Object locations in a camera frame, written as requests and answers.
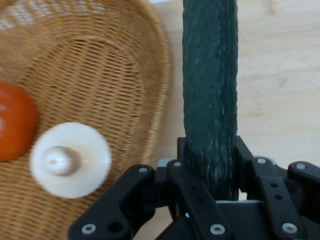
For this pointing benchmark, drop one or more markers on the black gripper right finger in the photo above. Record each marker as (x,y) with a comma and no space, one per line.
(275,190)

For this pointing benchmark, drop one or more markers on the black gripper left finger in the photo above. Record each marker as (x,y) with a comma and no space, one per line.
(192,190)

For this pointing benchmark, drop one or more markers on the dark green cucumber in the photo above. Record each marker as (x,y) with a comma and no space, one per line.
(210,87)

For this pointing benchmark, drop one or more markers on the white toy mushroom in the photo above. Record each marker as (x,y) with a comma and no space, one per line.
(72,160)

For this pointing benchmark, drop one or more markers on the woven wicker basket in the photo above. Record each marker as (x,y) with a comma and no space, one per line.
(100,82)

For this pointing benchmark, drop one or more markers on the red tomato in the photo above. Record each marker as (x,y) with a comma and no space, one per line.
(15,122)

